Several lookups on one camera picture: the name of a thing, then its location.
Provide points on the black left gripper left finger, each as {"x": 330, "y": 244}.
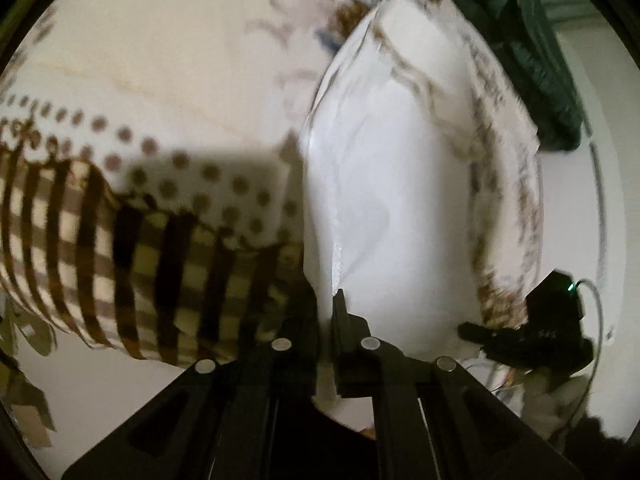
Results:
{"x": 213, "y": 414}

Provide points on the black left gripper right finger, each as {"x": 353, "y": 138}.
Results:
{"x": 434, "y": 420}

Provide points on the white cloth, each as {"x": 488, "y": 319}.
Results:
{"x": 421, "y": 182}

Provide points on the white bed headboard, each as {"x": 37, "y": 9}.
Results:
{"x": 591, "y": 215}

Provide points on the brown checked polka-dot garment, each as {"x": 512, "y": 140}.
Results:
{"x": 118, "y": 271}

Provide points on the dark green folded blanket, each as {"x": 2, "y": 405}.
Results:
{"x": 521, "y": 37}

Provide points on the floral bed sheet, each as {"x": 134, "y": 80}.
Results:
{"x": 206, "y": 106}

